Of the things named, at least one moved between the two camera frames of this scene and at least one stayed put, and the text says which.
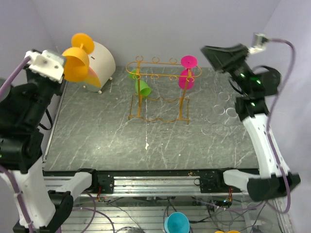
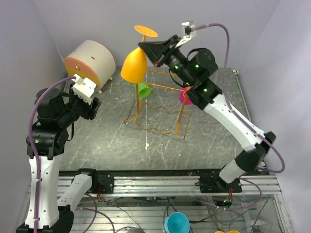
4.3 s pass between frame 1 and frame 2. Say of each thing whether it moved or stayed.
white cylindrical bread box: stayed
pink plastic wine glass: moved
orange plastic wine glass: moved
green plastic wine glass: stayed
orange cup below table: stayed
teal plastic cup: stayed
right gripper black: moved
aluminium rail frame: stayed
